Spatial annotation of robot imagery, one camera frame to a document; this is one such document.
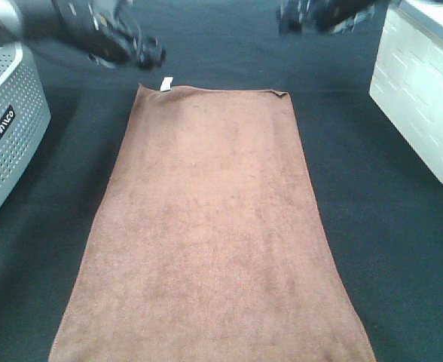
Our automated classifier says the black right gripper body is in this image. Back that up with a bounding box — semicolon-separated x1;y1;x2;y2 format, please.
276;0;376;35

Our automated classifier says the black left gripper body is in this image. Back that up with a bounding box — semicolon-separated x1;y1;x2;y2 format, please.
53;1;166;70

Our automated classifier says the brown towel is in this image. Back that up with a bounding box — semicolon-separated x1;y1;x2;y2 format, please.
49;86;375;361

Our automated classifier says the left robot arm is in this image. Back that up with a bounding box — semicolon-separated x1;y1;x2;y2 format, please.
0;1;166;70

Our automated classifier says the grey perforated laundry basket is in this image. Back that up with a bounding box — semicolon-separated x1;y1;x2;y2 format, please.
0;43;50;207

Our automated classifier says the white plastic storage bin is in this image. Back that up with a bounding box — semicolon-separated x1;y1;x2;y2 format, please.
369;1;443;184

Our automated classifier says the black table cloth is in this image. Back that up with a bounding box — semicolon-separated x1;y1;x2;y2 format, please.
0;1;443;361

